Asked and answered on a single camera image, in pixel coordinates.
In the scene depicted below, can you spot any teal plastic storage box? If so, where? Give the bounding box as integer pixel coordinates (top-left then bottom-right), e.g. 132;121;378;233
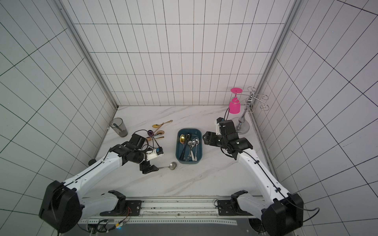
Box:
176;128;202;164

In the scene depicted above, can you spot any rose gold spoon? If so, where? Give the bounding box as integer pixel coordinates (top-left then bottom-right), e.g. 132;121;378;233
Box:
149;130;165;137

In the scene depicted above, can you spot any large silver spoon front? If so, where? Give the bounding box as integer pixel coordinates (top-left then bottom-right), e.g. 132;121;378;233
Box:
159;162;177;170

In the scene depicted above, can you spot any small silver spoon front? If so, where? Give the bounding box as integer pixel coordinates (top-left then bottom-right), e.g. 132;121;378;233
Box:
188;140;195;161

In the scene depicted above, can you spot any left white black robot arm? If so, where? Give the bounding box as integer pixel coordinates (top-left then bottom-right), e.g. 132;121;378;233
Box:
38;134;163;233

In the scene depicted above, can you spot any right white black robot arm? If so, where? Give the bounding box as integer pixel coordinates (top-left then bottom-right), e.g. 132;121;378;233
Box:
202;118;304;236

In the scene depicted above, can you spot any small gold ornate spoon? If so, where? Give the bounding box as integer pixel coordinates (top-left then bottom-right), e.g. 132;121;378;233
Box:
152;120;173;128

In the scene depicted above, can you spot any chrome glass holder stand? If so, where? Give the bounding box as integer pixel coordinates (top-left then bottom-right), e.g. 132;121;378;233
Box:
232;87;270;135

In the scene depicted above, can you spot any grey translucent cup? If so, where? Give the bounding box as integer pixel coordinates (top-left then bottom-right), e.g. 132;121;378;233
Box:
109;118;128;137

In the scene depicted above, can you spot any pink upside-down wine glass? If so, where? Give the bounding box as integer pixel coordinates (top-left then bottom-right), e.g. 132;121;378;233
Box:
228;88;243;115

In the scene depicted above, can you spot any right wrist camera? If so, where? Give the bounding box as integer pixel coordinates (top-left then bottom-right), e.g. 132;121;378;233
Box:
215;117;224;135

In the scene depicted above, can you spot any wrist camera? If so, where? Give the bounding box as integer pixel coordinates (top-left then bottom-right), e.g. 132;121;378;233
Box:
146;147;163;161
215;117;224;135

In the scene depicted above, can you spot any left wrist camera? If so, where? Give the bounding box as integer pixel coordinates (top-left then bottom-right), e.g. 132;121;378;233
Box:
146;147;163;161

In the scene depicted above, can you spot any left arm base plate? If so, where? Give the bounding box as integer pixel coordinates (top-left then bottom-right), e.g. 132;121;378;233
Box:
99;200;142;217

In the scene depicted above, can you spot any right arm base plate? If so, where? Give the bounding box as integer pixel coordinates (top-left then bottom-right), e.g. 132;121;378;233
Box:
214;200;248;216

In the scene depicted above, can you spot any aluminium rail frame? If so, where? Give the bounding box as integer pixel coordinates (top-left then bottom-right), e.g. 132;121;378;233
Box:
79;197;266;233

